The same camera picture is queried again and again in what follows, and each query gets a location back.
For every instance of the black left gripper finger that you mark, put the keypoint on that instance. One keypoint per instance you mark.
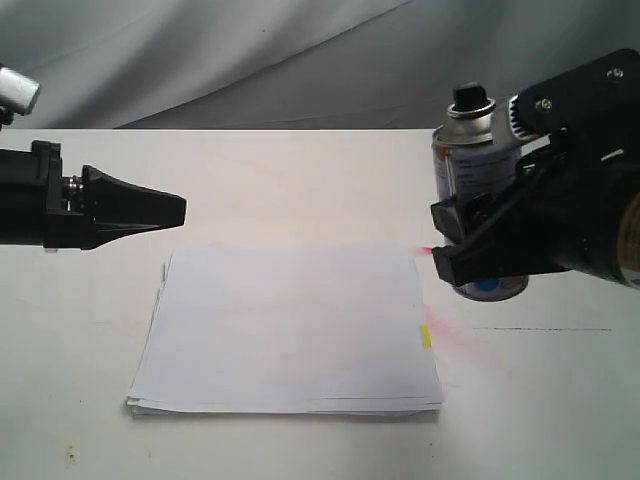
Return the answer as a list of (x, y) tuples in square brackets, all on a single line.
[(118, 206), (100, 234)]

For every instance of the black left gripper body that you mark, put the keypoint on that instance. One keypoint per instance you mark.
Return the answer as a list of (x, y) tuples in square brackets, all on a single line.
[(40, 206)]

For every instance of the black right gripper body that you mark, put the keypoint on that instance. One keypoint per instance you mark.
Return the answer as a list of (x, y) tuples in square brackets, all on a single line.
[(574, 205)]

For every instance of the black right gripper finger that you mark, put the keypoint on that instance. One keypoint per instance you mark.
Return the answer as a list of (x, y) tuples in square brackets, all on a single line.
[(462, 220), (459, 264)]

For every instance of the white spray paint can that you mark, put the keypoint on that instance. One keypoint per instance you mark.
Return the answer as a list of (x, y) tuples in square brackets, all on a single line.
[(467, 162)]

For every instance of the white backdrop cloth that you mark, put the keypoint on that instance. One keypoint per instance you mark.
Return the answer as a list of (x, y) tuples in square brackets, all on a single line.
[(292, 64)]

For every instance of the white paper stack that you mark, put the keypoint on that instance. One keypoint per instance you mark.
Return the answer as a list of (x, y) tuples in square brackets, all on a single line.
[(288, 330)]

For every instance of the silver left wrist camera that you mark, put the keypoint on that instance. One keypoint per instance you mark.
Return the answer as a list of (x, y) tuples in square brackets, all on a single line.
[(18, 94)]

